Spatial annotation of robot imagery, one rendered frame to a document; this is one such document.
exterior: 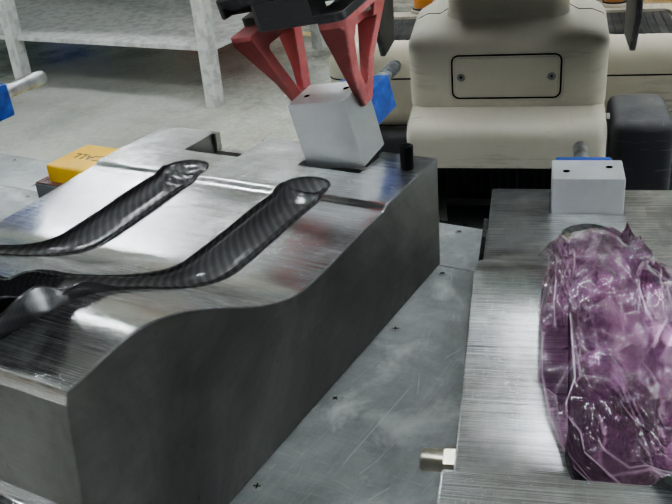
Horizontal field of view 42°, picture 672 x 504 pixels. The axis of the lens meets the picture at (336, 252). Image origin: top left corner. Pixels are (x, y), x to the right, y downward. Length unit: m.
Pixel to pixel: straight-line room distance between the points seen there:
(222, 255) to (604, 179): 0.27
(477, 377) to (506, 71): 0.63
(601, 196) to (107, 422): 0.39
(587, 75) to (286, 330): 0.60
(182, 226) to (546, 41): 0.53
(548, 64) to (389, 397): 0.55
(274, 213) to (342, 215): 0.05
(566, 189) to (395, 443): 0.23
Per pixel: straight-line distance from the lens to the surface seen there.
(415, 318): 0.63
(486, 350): 0.44
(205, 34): 3.75
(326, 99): 0.64
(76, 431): 0.38
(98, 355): 0.38
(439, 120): 1.01
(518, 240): 0.61
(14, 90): 0.80
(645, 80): 1.29
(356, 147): 0.64
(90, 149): 0.93
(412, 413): 0.54
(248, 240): 0.58
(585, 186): 0.64
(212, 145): 0.75
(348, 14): 0.59
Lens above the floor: 1.13
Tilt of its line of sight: 27 degrees down
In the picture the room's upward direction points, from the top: 5 degrees counter-clockwise
